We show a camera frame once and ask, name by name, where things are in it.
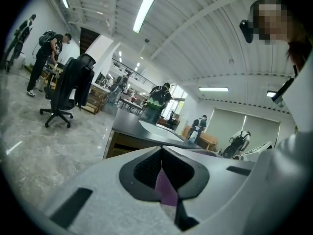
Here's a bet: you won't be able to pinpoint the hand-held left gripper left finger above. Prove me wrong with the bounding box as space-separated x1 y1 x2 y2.
45 145 182 235

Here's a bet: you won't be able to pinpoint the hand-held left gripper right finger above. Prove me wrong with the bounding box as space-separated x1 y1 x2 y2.
162 145 257 232

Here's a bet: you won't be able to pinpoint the purple cloth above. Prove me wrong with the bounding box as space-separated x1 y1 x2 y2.
156 167 179 207

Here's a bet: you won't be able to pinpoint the dark-topped sink cabinet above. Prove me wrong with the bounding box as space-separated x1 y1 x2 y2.
102 108 204 160

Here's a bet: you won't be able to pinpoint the grey window blinds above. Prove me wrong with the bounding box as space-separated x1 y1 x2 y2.
209 107 280 152

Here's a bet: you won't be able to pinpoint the wooden shelf unit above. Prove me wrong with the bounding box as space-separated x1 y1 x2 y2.
82 84 110 115

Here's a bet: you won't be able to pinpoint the person's white shirt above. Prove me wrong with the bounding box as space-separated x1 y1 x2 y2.
202 45 313 231

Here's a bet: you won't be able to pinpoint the black clip-on device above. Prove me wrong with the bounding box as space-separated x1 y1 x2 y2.
271 65 299 104

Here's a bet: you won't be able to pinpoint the black office chair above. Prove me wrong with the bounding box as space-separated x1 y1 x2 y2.
39 53 96 129

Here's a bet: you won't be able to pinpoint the black jacket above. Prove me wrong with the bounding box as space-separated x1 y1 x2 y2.
58 57 95 111

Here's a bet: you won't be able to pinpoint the wooden table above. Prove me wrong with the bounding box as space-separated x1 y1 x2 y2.
40 64 65 89

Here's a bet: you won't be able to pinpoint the black head-worn camera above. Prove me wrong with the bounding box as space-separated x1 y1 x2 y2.
239 19 255 44

